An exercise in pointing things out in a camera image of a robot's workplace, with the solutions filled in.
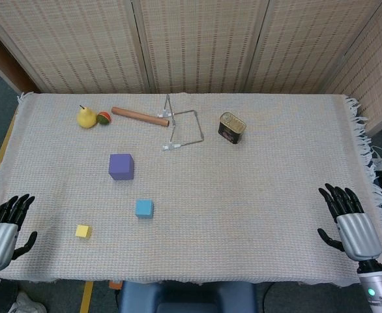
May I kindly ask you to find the beige woven tablecloth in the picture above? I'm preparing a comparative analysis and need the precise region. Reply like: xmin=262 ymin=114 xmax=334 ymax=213
xmin=0 ymin=91 xmax=382 ymax=288

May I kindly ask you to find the yellow toy pear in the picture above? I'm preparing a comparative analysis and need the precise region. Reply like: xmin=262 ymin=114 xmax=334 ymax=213
xmin=76 ymin=104 xmax=98 ymax=129

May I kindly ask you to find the black and silver right hand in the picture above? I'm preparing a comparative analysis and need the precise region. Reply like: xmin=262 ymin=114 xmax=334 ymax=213
xmin=317 ymin=183 xmax=382 ymax=261

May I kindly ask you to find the large purple cube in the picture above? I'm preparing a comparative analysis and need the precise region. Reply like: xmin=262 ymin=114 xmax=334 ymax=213
xmin=108 ymin=153 xmax=135 ymax=181

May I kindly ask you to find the black luncheon meat can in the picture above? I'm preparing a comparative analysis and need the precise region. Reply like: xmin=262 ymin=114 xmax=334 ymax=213
xmin=217 ymin=112 xmax=247 ymax=144

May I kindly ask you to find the wooden cylinder rod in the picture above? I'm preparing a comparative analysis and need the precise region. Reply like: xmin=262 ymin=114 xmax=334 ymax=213
xmin=111 ymin=106 xmax=170 ymax=128

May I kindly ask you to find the white sneaker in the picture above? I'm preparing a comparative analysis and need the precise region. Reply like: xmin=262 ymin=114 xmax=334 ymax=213
xmin=7 ymin=291 xmax=47 ymax=313

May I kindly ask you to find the metal wire stand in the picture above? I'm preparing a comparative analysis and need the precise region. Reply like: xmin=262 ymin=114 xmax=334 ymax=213
xmin=160 ymin=94 xmax=205 ymax=152

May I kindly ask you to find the medium blue cube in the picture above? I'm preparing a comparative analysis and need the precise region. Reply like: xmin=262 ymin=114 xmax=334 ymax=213
xmin=135 ymin=199 xmax=154 ymax=219

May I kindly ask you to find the small yellow cube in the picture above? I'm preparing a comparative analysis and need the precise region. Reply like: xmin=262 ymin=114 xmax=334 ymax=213
xmin=75 ymin=224 xmax=93 ymax=239

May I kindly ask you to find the black and silver left hand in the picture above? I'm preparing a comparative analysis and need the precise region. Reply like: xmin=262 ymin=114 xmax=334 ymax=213
xmin=0 ymin=193 xmax=38 ymax=271

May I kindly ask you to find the woven folding screen panel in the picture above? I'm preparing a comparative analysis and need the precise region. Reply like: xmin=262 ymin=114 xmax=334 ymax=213
xmin=246 ymin=0 xmax=382 ymax=95
xmin=0 ymin=0 xmax=153 ymax=95
xmin=132 ymin=0 xmax=272 ymax=95
xmin=324 ymin=0 xmax=382 ymax=138

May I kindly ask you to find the brown wooden cabinet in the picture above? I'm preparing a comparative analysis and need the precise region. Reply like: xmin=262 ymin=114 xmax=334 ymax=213
xmin=0 ymin=19 xmax=37 ymax=94

